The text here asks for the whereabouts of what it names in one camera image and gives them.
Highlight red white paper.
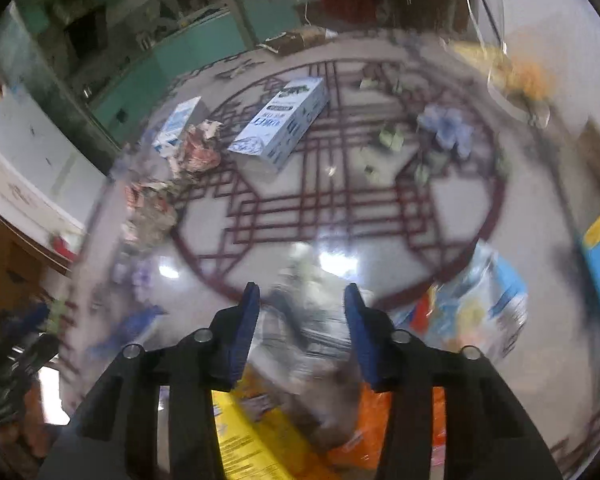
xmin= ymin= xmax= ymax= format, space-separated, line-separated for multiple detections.
xmin=169 ymin=119 xmax=222 ymax=177

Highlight blue white snack bag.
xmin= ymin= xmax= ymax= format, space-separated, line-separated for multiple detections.
xmin=390 ymin=240 xmax=528 ymax=363

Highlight clear bag of yellow snacks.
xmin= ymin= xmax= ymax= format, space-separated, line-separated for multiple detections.
xmin=486 ymin=0 xmax=586 ymax=122

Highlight large white blue milk box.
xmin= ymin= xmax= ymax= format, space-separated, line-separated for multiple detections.
xmin=227 ymin=77 xmax=329 ymax=172

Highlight paper cup with ink print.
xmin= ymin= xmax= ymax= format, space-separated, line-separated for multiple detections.
xmin=248 ymin=244 xmax=361 ymax=451

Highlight orange snack wrapper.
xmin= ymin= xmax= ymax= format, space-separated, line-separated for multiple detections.
xmin=327 ymin=382 xmax=446 ymax=471

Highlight paper wad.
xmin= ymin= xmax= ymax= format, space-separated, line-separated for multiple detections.
xmin=122 ymin=181 xmax=178 ymax=252

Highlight yellow snack packet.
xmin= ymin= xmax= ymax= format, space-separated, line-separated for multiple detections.
xmin=210 ymin=366 xmax=332 ymax=480

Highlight white refrigerator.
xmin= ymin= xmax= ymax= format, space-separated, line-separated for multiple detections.
xmin=0 ymin=84 xmax=109 ymax=231

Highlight teal kitchen cabinets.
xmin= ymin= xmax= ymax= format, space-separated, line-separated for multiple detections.
xmin=0 ymin=0 xmax=307 ymax=146

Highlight small white blue milk carton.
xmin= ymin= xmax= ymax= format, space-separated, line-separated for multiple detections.
xmin=152 ymin=96 xmax=208 ymax=158

